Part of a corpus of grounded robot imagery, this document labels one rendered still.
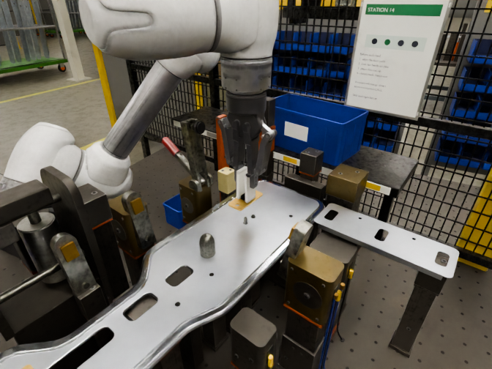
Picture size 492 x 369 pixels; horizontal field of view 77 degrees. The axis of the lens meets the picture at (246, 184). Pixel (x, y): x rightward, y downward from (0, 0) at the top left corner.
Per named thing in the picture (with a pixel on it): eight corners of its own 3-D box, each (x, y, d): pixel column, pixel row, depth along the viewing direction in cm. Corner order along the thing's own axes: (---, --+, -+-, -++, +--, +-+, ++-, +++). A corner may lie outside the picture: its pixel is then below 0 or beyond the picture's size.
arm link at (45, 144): (-2, 173, 106) (24, 116, 109) (56, 189, 118) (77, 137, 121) (4, 178, 94) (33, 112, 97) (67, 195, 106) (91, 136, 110)
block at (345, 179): (336, 284, 94) (358, 183, 76) (312, 271, 99) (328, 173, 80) (346, 269, 100) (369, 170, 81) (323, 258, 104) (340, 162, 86)
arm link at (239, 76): (251, 62, 48) (250, 100, 51) (282, 55, 54) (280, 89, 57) (209, 56, 53) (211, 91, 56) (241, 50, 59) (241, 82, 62)
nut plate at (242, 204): (240, 211, 65) (240, 206, 64) (227, 205, 67) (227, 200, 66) (263, 194, 71) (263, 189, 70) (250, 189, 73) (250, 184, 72)
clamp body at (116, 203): (152, 330, 82) (123, 217, 62) (128, 308, 87) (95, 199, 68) (171, 313, 86) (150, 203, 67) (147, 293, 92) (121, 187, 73)
